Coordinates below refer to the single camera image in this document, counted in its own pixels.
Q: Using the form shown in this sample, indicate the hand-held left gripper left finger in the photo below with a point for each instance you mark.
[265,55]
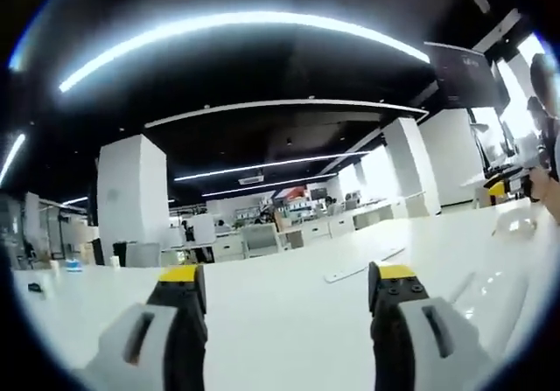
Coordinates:
[153,338]

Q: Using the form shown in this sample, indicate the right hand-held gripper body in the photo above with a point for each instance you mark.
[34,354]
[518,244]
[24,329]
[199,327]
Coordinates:
[527,185]

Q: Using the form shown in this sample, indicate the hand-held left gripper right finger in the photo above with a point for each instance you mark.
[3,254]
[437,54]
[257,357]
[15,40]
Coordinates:
[420,338]

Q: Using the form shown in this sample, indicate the clear plastic bag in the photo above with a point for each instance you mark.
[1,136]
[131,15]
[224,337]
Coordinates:
[516,225]

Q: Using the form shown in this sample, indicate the person's right hand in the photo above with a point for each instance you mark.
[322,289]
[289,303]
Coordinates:
[549,194]

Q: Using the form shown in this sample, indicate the white flat plastic strip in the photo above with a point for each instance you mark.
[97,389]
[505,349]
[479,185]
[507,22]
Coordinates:
[363,266]

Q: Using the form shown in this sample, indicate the black hanging display screen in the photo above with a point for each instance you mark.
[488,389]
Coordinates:
[468,74]

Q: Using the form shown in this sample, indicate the blue packet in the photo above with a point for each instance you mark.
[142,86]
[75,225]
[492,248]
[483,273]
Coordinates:
[74,266]

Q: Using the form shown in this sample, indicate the white drawer cabinet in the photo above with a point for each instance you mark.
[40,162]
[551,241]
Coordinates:
[227,246]

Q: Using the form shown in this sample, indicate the small black object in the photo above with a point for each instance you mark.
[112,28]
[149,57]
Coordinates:
[35,287]

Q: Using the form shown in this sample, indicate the ceiling air vent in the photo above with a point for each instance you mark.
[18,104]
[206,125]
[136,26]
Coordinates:
[251,179]

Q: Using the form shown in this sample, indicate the thin ceiling light strip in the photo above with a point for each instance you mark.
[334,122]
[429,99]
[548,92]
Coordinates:
[262,166]

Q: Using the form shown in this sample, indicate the short ceiling light strip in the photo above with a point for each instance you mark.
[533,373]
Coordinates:
[12,157]

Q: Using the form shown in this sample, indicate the long curved ceiling light strip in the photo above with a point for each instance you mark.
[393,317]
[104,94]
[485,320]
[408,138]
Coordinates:
[245,23]

